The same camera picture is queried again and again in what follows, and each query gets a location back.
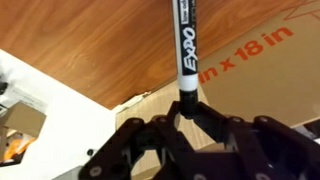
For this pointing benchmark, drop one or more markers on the brown printed cardboard sheet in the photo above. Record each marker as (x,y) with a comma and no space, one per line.
(266,83)

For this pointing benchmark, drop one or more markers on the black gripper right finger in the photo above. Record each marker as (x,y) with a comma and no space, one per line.
(266,146)

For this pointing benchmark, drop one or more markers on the black white Expo marker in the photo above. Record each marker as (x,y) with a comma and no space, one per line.
(188,50)

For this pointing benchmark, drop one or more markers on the orange object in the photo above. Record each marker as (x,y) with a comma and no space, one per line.
(16,148)

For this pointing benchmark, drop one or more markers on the small open cardboard box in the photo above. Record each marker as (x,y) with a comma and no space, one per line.
(23,120)

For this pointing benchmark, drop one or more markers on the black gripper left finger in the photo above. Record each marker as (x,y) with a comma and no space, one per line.
(133,153)

